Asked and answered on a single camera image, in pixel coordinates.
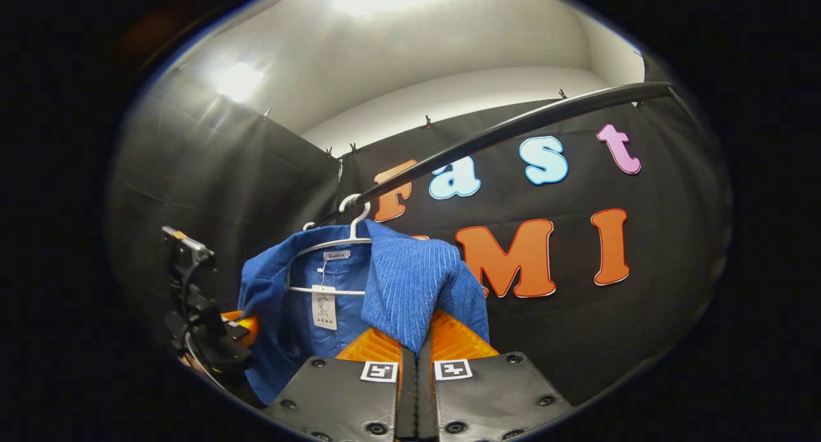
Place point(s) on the black metal clothes rack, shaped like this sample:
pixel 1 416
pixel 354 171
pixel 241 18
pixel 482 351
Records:
pixel 513 129

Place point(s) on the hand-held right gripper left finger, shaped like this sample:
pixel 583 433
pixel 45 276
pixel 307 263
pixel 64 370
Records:
pixel 340 397

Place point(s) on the black backdrop cloth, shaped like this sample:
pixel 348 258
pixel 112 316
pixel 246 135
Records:
pixel 609 326

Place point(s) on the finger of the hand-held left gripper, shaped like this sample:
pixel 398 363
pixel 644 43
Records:
pixel 236 330

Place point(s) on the plain black cloth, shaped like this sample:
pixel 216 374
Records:
pixel 211 192

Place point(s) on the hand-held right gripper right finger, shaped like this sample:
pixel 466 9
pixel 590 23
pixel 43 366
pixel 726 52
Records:
pixel 494 397

